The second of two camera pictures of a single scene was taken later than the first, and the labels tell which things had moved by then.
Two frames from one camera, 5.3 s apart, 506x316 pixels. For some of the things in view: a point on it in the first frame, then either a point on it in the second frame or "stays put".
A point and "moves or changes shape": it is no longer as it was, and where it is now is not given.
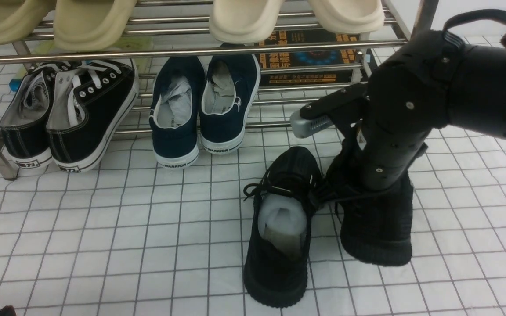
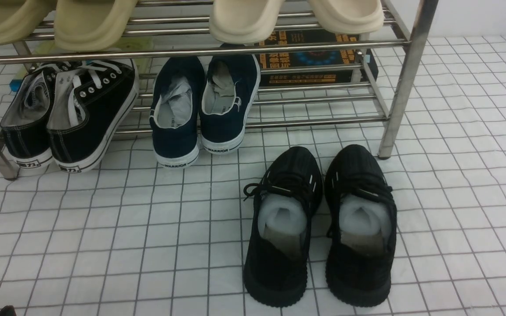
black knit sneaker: (376, 225) moves or changes shape
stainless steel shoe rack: (312, 73) stays put
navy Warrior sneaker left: (179, 84) stays put
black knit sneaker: (276, 263) stays put
